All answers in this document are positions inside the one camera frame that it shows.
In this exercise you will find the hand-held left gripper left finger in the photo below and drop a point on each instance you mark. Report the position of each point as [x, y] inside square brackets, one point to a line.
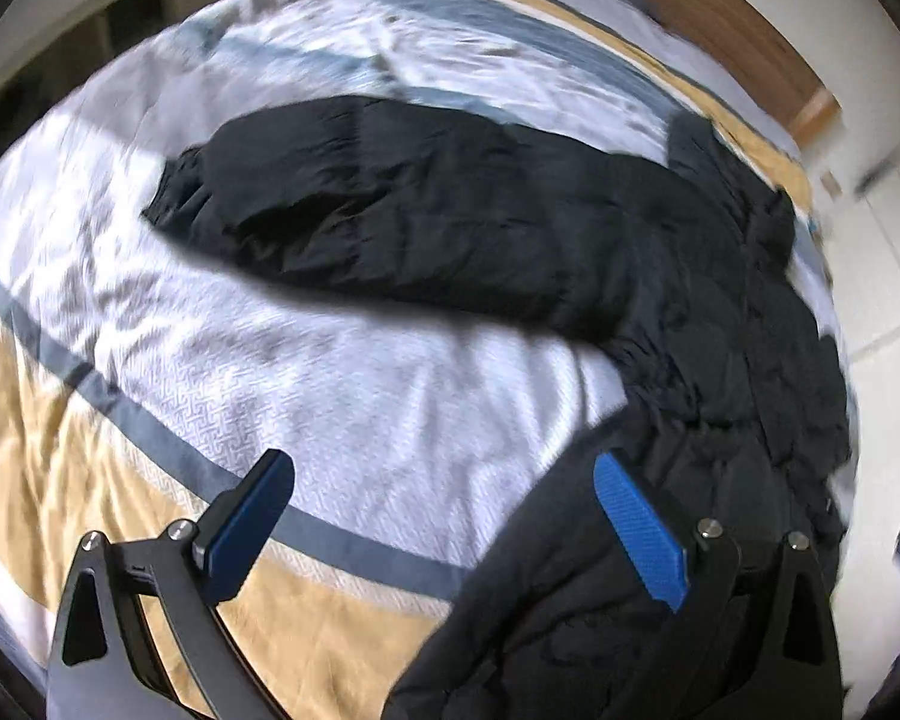
[244, 532]

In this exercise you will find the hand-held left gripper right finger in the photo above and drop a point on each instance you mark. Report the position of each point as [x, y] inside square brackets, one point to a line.
[637, 532]

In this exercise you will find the black padded jacket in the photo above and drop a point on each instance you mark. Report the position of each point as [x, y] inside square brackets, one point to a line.
[457, 225]

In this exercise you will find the striped bed duvet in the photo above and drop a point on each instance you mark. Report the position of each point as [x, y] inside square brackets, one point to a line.
[307, 405]

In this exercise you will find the white wardrobe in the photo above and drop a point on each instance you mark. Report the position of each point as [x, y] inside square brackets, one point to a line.
[885, 240]

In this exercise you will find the wooden headboard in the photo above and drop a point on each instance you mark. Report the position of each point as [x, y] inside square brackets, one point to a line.
[750, 37]

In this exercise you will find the wall switch plate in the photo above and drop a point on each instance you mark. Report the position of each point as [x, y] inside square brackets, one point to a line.
[832, 184]

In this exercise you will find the low wall cabinet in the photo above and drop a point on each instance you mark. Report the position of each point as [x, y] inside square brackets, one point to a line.
[82, 37]

